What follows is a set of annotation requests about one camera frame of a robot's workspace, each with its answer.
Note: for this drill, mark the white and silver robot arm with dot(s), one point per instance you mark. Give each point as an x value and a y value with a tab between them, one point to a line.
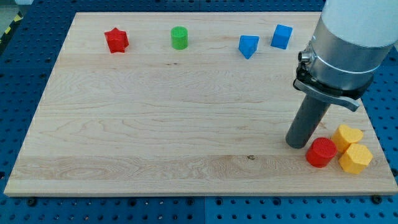
349	43

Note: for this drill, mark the red star block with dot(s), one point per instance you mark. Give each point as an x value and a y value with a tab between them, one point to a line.
117	40

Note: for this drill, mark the light wooden board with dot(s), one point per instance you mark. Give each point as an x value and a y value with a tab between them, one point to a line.
156	121

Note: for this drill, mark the green cylinder block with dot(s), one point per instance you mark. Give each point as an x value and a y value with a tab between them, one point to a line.
179	37

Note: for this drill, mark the blue triangular prism block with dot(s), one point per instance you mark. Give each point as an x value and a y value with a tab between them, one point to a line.
248	45

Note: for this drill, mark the blue cube block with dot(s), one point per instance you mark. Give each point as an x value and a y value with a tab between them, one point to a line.
281	36

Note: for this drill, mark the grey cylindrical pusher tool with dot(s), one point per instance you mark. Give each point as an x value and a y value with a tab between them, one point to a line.
306	120

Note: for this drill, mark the red cylinder block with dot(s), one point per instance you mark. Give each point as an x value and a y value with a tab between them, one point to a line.
321	152

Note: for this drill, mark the yellow heart block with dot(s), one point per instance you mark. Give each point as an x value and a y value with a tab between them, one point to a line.
344	136

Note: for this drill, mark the yellow hexagon block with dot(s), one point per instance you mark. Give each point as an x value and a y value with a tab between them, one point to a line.
355	159

